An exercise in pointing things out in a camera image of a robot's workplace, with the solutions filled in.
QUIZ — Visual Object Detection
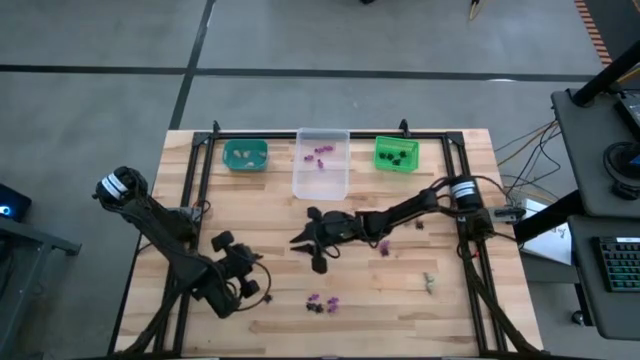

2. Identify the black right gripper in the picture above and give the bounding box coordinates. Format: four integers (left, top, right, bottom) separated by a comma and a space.
289, 206, 364, 275

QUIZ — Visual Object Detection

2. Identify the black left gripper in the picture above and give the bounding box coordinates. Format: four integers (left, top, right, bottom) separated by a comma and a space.
211, 230, 264, 300

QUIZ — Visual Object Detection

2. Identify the clear plastic bin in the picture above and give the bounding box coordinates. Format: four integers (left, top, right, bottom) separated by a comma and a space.
291, 128, 351, 203

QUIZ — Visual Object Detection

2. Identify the teal plastic bin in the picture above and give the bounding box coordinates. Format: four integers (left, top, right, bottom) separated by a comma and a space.
222, 138, 270, 173

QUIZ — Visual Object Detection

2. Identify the green plastic basket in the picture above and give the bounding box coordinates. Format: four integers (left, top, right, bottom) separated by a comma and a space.
373, 135, 420, 174

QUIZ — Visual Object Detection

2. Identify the grey metal stand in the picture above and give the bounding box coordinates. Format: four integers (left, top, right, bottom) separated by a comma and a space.
0, 217, 84, 360

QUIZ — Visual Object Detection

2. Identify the black box with blue light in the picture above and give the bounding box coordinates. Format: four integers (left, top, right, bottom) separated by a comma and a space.
0, 183, 32, 224

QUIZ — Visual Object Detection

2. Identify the white paper sheet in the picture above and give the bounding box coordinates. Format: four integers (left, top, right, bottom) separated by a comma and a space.
519, 198, 574, 266

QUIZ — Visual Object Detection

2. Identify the grey desk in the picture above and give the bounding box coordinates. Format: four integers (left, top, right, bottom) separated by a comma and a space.
549, 87, 640, 219
567, 214, 640, 342

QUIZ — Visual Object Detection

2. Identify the black backlit keyboard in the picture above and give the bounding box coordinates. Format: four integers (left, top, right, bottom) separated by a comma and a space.
592, 235, 640, 294

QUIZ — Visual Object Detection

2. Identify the black round device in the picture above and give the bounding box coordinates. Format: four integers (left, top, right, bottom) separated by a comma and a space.
602, 140, 640, 201

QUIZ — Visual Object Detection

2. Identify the black diagonal pole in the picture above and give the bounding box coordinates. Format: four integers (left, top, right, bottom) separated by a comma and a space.
569, 39, 640, 108

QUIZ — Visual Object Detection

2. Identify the black flat device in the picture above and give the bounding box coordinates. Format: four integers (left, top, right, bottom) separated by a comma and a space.
613, 91, 640, 142

